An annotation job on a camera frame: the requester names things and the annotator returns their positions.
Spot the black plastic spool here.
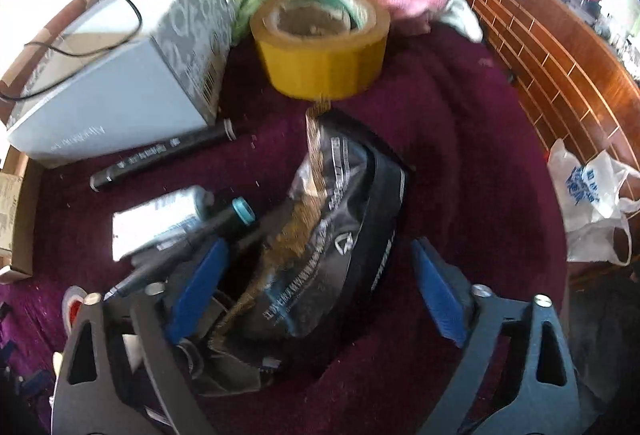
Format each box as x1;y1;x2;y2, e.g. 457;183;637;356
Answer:
177;292;234;396

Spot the black foil packet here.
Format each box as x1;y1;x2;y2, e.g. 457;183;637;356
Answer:
207;107;411;396

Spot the grey shoe box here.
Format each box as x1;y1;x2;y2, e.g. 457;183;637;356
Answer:
6;0;235;168

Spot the yellow packing tape roll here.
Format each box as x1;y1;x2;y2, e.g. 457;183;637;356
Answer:
250;0;390;100

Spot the silver tube of cream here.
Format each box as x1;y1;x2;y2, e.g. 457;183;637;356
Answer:
112;186;215;262

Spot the black marker teal cap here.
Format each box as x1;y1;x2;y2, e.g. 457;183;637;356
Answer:
104;198;256;301

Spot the black electrical tape roll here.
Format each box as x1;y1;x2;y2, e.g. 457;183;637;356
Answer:
61;285;87;335

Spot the white plastic bag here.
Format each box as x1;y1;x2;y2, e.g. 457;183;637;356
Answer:
547;140;639;266

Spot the brown cardboard tray box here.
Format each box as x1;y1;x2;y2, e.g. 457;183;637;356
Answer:
1;147;44;285

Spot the black marker pen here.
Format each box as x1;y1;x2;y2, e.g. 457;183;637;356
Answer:
89;119;236;192

